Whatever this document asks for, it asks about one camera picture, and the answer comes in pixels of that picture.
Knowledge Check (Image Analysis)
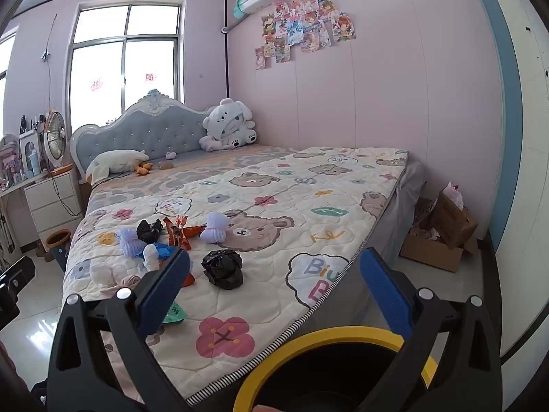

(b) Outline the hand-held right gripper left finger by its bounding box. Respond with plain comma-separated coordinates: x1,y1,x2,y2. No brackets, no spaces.
46,247,191,412

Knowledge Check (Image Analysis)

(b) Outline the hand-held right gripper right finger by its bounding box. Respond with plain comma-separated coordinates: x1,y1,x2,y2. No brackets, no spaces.
359,247,504,412

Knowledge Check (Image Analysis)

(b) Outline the light blue snack wrapper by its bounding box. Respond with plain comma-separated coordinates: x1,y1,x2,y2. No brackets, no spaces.
163,302,188,323

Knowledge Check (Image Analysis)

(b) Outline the small white foam piece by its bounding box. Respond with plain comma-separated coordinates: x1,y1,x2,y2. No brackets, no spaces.
141,244,160,272

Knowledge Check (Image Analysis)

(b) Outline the pink grey cloth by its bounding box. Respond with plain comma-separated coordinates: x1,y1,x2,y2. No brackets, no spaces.
103,272,142,297

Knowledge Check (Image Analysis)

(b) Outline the blue plastic bag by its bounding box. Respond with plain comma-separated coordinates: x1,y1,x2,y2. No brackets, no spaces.
148,242,174,262

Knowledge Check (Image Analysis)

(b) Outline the orange snack wrapper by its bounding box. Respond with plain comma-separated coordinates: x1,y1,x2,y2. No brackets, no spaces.
163,214,209,250

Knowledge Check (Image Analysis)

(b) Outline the purple foam fruit net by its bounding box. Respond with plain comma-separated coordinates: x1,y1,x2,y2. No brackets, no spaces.
118,227,144,258

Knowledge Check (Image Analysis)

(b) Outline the small black plastic bag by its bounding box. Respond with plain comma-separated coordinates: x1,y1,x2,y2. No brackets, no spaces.
136,219,164,244

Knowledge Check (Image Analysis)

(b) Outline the large black plastic bag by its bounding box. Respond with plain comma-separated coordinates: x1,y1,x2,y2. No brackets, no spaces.
201,249,244,288

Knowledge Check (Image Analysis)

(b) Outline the black bin with yellow rim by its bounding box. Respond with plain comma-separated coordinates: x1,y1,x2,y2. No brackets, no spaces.
233,325,439,412

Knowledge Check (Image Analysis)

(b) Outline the white foam fruit net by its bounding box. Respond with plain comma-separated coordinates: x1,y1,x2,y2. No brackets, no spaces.
199,211,232,243

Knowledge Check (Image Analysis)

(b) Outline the small brown blue floor bin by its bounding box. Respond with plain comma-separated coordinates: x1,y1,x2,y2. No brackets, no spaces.
46,229,71,272

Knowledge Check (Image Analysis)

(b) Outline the white nightstand with drawers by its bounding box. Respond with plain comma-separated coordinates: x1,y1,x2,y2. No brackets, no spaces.
23,167,84,245

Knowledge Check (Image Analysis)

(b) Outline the white dressing desk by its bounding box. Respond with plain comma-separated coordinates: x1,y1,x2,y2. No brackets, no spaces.
0,171,50,262

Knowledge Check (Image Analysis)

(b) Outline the cardboard box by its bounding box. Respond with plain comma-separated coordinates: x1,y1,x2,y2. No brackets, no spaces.
400,191,480,273

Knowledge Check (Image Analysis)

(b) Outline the pink white crumpled bag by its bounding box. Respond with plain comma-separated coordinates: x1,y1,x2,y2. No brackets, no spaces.
444,181,464,209

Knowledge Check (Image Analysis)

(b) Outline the grey orange patterned sheet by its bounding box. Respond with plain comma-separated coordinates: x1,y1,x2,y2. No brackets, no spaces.
86,145,301,207

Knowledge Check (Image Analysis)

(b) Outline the round pink mirror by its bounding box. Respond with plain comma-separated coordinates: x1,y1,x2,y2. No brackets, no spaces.
0,134,22,181

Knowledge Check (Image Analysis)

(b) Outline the white cosmetic cabinet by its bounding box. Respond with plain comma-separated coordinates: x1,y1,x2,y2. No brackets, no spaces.
18,131,44,176

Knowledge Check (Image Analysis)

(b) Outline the white plush goose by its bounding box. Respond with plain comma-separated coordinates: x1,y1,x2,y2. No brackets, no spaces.
85,150,150,185

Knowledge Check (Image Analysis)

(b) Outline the white desk fan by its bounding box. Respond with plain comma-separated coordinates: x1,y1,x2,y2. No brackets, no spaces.
42,111,73,176

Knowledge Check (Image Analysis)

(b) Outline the blue tufted bed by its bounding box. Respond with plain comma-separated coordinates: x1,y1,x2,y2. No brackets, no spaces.
62,89,425,400

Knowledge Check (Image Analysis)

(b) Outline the white plush dog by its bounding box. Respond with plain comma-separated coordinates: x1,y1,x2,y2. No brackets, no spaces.
199,99,258,153

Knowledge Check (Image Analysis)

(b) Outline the white door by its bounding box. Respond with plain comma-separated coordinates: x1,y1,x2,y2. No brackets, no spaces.
480,0,549,359

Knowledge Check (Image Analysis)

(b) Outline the narrow side window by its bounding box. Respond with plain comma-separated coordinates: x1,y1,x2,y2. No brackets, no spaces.
0,34,15,138

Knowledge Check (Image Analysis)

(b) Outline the large white-framed window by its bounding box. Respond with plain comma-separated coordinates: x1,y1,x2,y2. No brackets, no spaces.
69,2,187,127

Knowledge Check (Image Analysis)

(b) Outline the black wall cable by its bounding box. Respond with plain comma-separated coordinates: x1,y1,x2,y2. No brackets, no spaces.
40,14,58,112

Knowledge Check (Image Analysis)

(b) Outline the cluster of cartoon wall posters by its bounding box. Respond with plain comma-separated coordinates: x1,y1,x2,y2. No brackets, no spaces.
255,0,357,70

